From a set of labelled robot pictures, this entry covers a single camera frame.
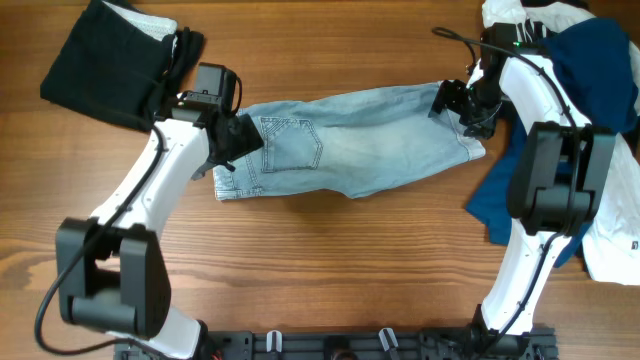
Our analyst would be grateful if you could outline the light blue denim shorts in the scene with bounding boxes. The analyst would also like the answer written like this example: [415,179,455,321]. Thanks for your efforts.
[214,83,486,201]

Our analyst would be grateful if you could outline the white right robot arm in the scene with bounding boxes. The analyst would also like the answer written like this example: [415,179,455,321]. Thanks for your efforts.
[431,23,615,355]

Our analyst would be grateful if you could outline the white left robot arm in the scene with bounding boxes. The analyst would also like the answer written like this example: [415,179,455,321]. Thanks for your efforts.
[46,106,264,359]

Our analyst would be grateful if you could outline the dark blue t-shirt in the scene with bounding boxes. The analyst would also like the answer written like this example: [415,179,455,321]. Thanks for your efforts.
[466,18,639,245]

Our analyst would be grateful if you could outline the white mesh folded garment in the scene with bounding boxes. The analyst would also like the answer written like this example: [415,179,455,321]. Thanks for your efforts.
[102,0,178,55]

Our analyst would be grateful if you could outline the folded black garment stack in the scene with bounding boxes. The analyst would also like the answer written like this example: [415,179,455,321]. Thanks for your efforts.
[40,1,205,132]

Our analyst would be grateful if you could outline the white printed t-shirt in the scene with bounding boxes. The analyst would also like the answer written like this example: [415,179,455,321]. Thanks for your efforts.
[482,0,639,286]

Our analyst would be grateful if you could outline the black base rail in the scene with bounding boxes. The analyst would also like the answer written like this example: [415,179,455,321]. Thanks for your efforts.
[113,327,559,360]

